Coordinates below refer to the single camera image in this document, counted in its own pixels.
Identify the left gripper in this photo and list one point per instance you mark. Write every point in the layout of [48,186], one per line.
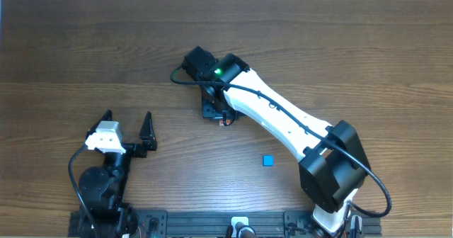
[139,149]

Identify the blue cube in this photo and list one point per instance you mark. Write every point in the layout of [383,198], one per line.
[268,161]

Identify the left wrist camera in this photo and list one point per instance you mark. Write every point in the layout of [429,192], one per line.
[106,139]

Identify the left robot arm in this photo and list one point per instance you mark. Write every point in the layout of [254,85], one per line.
[101,188]

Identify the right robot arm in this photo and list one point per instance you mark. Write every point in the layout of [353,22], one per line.
[279,117]

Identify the mounting rail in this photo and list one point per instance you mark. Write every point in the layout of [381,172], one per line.
[205,224]

